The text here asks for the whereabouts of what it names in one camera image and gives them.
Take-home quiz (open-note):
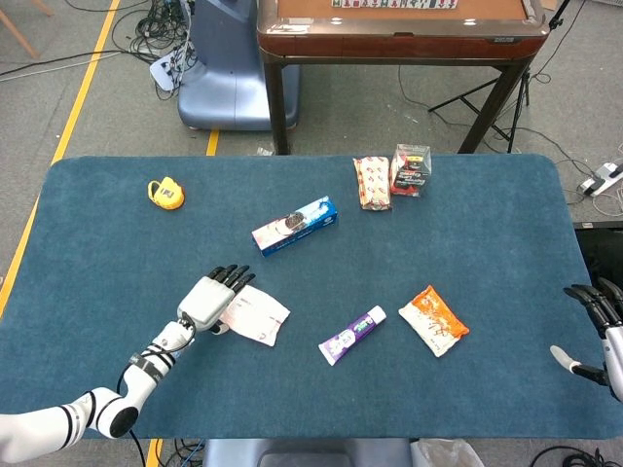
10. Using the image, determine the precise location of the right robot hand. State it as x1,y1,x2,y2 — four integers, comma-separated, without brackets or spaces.
549,276,623,403

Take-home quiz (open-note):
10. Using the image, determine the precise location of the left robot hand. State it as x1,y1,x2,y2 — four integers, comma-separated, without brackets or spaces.
176,264,257,336

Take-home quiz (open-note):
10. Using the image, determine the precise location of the white pouch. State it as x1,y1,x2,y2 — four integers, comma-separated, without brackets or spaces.
218,284,292,347

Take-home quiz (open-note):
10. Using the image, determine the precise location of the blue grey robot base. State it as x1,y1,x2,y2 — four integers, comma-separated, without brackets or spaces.
176,0,301,132

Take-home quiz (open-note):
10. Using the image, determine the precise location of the black case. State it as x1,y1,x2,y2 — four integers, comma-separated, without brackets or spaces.
572,221,623,312

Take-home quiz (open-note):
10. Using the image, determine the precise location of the blue cookie box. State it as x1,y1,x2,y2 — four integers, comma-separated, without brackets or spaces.
250,196,340,258

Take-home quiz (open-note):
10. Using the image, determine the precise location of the yellow tape measure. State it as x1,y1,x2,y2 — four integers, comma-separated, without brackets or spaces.
146,176,187,211

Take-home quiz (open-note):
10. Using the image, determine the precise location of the purple toothpaste tube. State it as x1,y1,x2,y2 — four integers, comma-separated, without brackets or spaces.
317,305,388,368

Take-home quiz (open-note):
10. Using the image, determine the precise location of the blue table mat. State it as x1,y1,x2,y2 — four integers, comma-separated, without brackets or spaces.
0,154,603,442

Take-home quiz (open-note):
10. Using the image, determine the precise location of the orange white snack bag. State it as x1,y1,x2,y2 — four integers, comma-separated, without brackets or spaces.
397,284,471,359

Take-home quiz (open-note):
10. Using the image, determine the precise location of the grey robot torso base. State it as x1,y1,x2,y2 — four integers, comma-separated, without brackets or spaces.
202,438,414,467

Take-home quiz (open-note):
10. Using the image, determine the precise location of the clear plastic bag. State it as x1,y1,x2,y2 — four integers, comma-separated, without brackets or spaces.
410,438,486,467

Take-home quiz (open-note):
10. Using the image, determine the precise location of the white red patterned snack pack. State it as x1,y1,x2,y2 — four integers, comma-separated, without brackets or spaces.
352,156,393,212

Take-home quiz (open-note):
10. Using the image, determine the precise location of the white power strip with plugs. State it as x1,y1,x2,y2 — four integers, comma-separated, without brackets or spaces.
149,40,196,92

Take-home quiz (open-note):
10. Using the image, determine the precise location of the clear box with red items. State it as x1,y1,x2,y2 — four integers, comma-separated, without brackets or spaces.
389,143,433,198

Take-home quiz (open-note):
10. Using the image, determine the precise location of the black tripod stand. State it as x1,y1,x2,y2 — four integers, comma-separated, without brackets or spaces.
427,0,571,155

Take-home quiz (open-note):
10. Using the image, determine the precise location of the brown mahjong table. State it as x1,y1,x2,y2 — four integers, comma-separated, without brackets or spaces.
255,0,549,156

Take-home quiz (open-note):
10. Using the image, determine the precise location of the wooden chair leg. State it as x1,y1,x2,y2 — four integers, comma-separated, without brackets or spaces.
0,0,54,60

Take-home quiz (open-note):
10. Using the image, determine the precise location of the row of mahjong tiles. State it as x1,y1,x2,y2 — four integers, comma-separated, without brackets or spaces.
331,0,458,11

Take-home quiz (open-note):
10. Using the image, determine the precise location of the black cable bundle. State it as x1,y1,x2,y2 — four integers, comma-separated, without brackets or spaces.
110,0,196,64

